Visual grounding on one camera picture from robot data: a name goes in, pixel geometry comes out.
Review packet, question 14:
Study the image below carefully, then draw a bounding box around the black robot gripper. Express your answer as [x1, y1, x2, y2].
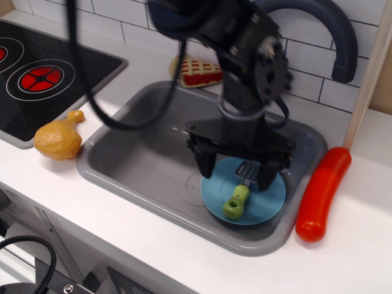
[186, 106, 295, 191]

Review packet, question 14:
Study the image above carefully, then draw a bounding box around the green handled grey spatula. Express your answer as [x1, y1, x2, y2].
[222, 161, 260, 221]

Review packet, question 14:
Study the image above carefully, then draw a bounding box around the yellow toy chicken drumstick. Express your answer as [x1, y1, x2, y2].
[33, 110, 85, 161]

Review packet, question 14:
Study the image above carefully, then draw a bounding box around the black braided cable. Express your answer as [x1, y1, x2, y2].
[66, 0, 188, 131]

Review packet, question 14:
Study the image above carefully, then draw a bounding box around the black cable lower left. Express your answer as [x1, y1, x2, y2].
[0, 235, 58, 292]

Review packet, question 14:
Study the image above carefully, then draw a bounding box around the red toy sausage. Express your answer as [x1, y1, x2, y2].
[295, 147, 352, 243]

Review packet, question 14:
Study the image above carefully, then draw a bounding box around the black toy stove top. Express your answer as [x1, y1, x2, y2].
[0, 20, 128, 150]

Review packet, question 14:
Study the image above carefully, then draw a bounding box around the grey plastic sink basin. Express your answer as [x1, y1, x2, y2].
[77, 86, 327, 257]

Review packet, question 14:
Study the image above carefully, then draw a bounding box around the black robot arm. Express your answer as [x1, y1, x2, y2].
[148, 1, 294, 190]

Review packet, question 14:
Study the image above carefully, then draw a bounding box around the toy pie slice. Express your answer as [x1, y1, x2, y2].
[178, 54, 224, 88]

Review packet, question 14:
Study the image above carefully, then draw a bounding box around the dark grey toy faucet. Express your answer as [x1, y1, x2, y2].
[255, 0, 358, 83]

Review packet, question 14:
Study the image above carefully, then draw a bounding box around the blue plastic plate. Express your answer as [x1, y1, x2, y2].
[200, 157, 286, 225]

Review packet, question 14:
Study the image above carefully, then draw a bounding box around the light wooden post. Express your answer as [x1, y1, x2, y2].
[342, 0, 391, 152]

